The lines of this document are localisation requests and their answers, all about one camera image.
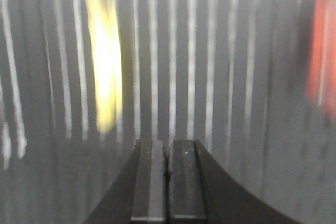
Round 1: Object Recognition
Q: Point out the red rotary knob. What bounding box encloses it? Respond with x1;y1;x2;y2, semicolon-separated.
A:
307;0;335;121

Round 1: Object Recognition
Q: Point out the yellow rotary knob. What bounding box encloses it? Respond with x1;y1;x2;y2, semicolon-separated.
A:
85;0;123;134

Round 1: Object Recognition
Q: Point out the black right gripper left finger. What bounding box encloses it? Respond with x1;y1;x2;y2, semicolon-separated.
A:
85;140;167;223

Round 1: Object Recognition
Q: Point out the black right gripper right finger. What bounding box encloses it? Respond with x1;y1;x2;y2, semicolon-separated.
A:
168;140;296;223

